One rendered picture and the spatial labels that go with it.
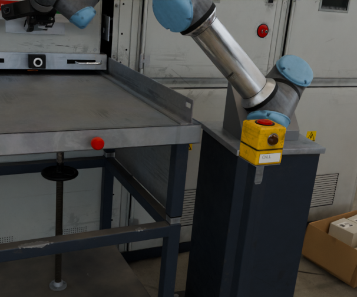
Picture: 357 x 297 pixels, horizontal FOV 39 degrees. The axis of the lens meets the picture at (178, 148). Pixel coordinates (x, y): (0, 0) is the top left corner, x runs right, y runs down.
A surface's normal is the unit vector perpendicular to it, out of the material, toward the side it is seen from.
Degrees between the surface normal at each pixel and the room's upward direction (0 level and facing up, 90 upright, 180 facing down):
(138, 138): 90
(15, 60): 90
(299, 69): 39
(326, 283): 0
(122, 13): 90
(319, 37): 90
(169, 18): 119
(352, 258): 75
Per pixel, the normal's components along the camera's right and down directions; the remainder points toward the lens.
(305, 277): 0.09, -0.95
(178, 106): -0.89, 0.06
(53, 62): 0.44, 0.32
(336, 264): -0.79, -0.10
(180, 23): -0.51, 0.65
